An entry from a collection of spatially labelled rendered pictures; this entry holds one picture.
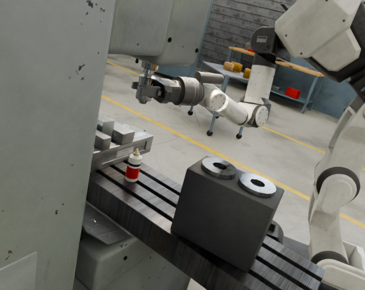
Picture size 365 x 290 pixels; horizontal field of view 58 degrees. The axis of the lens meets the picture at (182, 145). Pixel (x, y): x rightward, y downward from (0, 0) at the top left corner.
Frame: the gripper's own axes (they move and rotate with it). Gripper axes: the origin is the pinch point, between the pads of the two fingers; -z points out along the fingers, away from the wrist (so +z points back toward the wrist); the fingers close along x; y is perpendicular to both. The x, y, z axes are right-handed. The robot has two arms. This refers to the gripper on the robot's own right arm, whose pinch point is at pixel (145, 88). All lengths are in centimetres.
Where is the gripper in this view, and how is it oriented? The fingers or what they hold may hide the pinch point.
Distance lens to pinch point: 96.6
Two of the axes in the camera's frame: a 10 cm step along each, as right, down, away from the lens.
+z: 8.2, -0.3, 5.7
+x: 5.2, 4.4, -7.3
